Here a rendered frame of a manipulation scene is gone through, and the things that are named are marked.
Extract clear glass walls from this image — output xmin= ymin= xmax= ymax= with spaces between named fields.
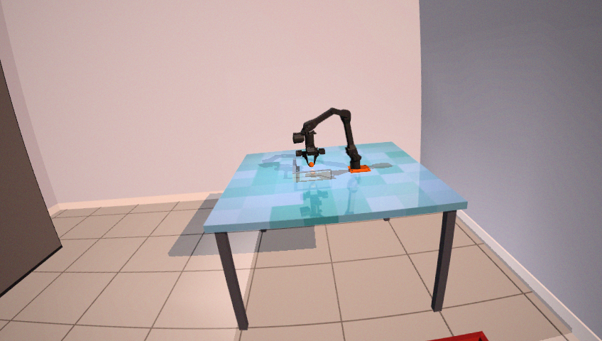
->
xmin=292 ymin=170 xmax=332 ymax=183

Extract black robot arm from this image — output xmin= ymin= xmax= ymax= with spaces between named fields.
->
xmin=292 ymin=107 xmax=361 ymax=169

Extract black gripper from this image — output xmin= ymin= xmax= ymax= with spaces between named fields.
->
xmin=296 ymin=141 xmax=325 ymax=165

